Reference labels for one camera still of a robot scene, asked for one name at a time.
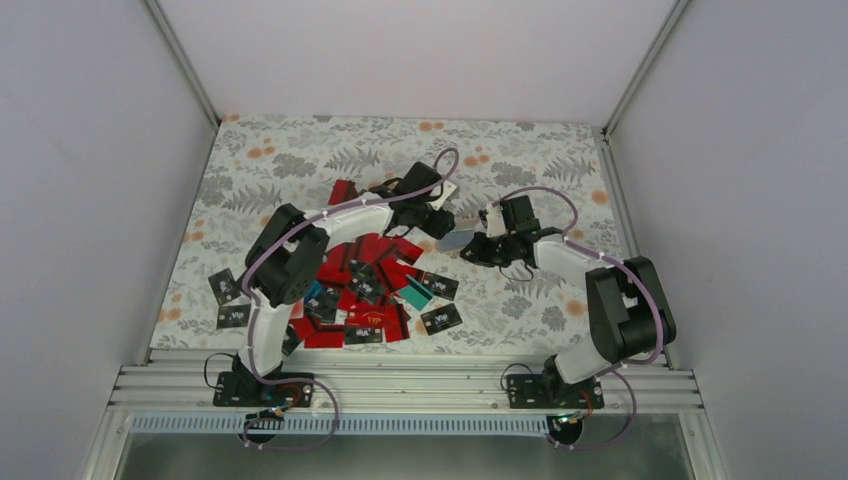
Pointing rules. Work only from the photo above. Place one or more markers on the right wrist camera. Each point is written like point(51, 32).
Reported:
point(492, 220)

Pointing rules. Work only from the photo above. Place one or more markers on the beige leather card holder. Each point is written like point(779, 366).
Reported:
point(456, 240)

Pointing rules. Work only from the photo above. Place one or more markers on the teal card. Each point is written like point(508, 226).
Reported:
point(415, 294)

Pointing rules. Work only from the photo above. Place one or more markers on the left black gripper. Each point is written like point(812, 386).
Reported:
point(439, 227)

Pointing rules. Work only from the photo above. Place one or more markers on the red card pile right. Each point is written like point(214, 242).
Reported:
point(405, 251)

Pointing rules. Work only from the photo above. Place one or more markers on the black vip card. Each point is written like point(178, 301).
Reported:
point(441, 319)
point(233, 316)
point(440, 286)
point(224, 287)
point(357, 335)

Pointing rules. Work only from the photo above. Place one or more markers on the red card bottom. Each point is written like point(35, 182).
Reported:
point(332, 339)

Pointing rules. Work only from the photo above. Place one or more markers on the red card top left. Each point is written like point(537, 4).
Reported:
point(343, 191)

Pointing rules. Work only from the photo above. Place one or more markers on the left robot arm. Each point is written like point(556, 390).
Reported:
point(284, 261)

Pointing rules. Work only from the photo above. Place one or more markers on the aluminium rail frame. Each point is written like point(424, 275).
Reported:
point(378, 393)

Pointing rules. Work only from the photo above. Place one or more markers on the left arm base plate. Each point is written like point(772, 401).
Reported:
point(233, 392)

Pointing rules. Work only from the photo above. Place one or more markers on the black vip card bottom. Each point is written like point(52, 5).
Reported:
point(357, 335)

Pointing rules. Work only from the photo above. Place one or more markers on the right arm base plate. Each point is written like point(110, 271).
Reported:
point(532, 392)

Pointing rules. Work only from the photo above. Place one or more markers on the floral table mat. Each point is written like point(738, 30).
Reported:
point(259, 162)

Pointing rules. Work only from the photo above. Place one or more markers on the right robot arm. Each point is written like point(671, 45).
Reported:
point(630, 320)

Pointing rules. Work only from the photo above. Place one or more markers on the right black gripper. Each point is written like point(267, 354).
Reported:
point(479, 255)

